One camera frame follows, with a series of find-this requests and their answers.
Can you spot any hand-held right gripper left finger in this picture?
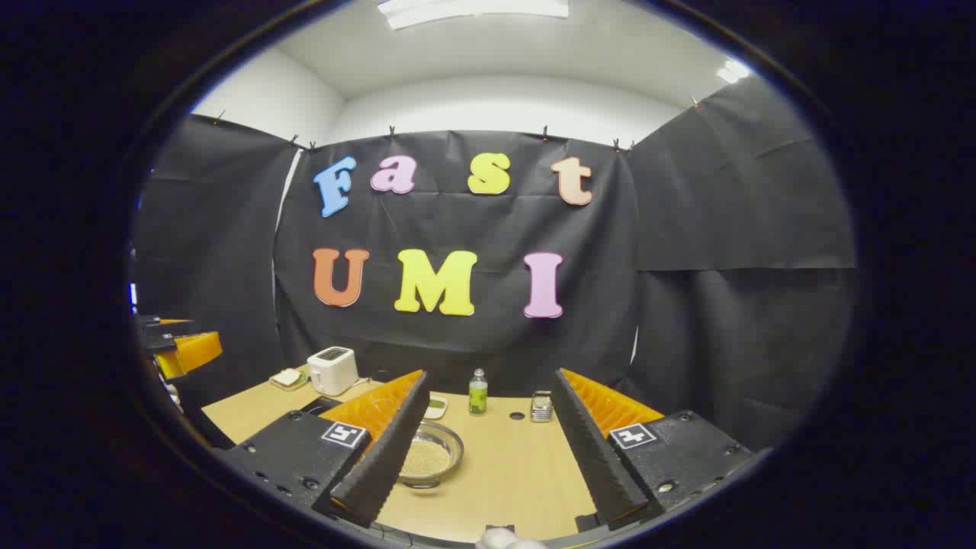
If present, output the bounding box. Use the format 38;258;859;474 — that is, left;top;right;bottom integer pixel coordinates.
216;370;432;529

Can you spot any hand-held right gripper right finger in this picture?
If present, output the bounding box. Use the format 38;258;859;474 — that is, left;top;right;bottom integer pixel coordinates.
552;368;756;532

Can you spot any stainless steel pot black handle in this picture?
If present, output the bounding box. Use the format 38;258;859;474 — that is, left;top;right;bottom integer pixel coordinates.
396;422;464;490

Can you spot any pile of soybeans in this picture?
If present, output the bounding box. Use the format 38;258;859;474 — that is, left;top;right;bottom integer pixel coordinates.
402;438;452;479

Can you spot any white toaster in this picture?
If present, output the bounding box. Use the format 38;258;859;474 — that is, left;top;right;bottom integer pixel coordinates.
307;347;359;397

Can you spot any black backdrop cloth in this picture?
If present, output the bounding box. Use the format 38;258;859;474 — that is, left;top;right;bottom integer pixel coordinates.
131;76;859;451

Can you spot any long ceiling light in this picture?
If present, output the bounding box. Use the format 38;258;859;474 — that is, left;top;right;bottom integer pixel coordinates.
377;0;570;30

